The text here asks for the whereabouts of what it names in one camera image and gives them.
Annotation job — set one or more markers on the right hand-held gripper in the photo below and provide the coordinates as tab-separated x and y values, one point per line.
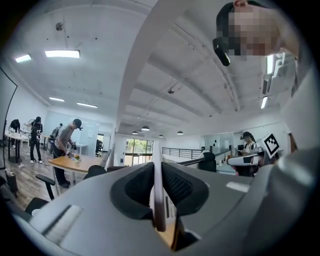
271	146

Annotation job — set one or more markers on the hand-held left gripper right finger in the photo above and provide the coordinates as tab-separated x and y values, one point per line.
185	192

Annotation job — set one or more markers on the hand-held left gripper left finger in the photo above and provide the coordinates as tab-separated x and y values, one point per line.
132	192

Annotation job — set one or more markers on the white calculator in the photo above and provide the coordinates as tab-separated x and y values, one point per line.
158	200

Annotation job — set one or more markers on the person's right forearm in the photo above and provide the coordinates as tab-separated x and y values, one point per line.
292	142

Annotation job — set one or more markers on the black high-back office chair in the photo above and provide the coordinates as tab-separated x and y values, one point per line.
207	162

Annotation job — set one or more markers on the black metal railing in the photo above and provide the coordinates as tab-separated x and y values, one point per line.
181	153

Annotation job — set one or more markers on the large window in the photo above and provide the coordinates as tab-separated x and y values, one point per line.
138	151

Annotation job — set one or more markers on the ceiling tube light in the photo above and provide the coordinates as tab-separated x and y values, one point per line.
87	105
264	102
62	54
56	99
23	58
270	64

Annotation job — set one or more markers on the wooden table white legs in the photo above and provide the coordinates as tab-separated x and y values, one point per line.
85	162

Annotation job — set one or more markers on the small yellow flower pot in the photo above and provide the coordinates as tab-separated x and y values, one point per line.
77	158

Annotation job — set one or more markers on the person's grey shirt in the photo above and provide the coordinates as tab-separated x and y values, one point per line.
300	75

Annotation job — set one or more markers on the ceiling dome fixture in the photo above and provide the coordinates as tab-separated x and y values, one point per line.
171	91
59	26

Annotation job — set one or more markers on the person's head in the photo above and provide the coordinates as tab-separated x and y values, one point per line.
257	27

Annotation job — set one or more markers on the dark waste bin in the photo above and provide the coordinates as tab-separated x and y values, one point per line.
12	185

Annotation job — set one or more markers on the black-framed whiteboard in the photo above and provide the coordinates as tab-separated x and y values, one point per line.
6	100

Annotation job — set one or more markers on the black head-worn camera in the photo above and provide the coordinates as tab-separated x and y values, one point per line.
222	53

